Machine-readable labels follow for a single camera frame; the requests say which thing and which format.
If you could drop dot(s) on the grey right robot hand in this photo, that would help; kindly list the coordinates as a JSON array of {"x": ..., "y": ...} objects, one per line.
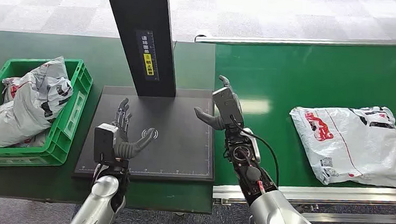
[{"x": 228, "y": 106}]

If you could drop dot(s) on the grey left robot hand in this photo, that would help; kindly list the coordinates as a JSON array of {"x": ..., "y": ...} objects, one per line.
[{"x": 125, "y": 149}]

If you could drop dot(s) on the white poly mailer package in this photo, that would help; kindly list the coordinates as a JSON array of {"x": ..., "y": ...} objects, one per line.
[{"x": 349, "y": 146}]

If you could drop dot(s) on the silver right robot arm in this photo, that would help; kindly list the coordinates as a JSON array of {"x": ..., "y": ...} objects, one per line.
[{"x": 281, "y": 218}]

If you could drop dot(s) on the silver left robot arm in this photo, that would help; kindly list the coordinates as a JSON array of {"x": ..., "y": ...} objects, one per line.
[{"x": 99, "y": 202}]

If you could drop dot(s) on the green conveyor belt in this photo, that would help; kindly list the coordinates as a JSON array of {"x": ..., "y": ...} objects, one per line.
[{"x": 326, "y": 74}]

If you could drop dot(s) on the large crumpled white mailer package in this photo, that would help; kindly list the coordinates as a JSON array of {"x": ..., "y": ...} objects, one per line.
[{"x": 27, "y": 113}]

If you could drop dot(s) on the small white mailer package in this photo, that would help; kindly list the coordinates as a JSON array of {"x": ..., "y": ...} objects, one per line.
[{"x": 9, "y": 89}]

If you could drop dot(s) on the green plastic crate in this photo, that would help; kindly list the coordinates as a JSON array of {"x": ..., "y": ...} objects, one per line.
[{"x": 59, "y": 143}]

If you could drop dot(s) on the black and yellow column label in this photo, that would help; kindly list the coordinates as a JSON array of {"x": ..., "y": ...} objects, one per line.
[{"x": 148, "y": 55}]

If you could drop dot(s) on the black scanner column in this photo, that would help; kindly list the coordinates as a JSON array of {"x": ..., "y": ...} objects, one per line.
[{"x": 135, "y": 12}]

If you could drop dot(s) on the dark green table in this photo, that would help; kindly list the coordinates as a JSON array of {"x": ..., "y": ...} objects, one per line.
[{"x": 14, "y": 42}]

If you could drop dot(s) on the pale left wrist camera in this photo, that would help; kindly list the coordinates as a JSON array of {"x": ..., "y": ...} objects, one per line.
[{"x": 96, "y": 172}]

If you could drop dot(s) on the black scanner base plate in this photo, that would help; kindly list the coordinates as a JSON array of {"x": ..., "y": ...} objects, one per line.
[{"x": 174, "y": 151}]

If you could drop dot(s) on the thin aluminium conveyor rail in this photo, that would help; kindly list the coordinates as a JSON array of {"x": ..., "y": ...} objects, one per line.
[{"x": 311, "y": 41}]

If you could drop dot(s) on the wide aluminium conveyor frame rail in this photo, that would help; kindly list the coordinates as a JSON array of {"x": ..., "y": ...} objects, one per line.
[{"x": 335, "y": 195}]

